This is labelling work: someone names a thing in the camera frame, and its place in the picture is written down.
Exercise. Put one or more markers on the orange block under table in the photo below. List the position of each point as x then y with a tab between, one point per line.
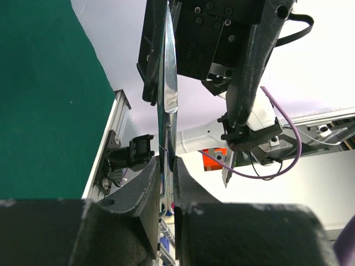
210	164

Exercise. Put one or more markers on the steel hemostat clamp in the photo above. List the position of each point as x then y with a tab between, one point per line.
167	111

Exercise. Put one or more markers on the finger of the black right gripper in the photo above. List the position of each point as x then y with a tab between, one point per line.
258	45
150	48

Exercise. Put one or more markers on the aluminium front rail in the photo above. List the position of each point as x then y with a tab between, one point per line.
119	119

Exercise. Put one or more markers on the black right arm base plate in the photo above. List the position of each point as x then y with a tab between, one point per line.
111	160

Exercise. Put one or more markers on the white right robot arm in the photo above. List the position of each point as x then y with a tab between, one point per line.
235	130

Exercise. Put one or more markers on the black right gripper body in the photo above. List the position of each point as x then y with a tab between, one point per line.
209	38

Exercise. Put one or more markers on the green surgical cloth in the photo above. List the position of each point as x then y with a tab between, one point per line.
55	101

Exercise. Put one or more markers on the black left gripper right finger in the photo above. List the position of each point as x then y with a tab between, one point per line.
210	232

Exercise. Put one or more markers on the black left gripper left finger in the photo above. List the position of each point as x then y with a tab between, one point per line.
121	229

